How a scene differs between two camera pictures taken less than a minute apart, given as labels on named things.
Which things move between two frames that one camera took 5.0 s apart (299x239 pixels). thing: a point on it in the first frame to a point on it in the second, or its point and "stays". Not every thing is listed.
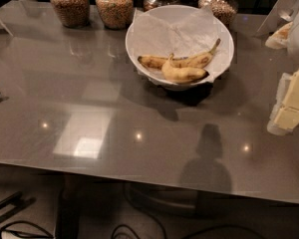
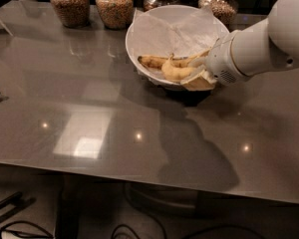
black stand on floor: [15, 199] stays
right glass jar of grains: [221, 1] stays
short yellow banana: [183, 75] stays
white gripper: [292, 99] to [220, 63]
